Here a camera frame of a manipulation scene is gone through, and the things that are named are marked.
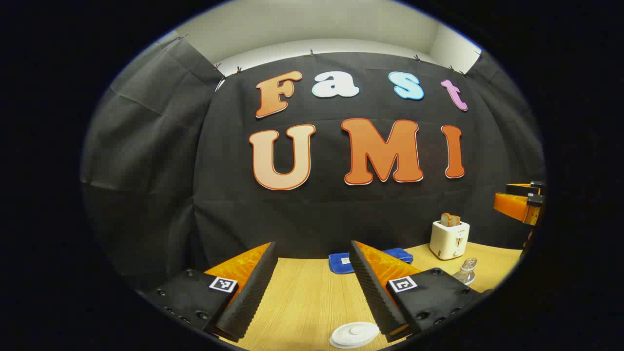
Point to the white toaster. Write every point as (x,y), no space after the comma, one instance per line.
(448,241)

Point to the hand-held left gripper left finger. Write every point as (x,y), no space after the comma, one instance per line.
(253,297)

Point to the white teacup lid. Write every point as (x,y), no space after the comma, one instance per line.
(355,334)

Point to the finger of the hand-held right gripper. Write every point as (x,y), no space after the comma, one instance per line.
(516,205)
(524,189)

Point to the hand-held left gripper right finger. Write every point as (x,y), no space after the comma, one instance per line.
(375,297)

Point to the blue towel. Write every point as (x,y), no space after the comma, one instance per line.
(339,263)

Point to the toasted bread slice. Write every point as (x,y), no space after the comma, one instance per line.
(445,219)
(456,221)

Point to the clear water bottle green label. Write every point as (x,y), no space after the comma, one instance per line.
(467,270)

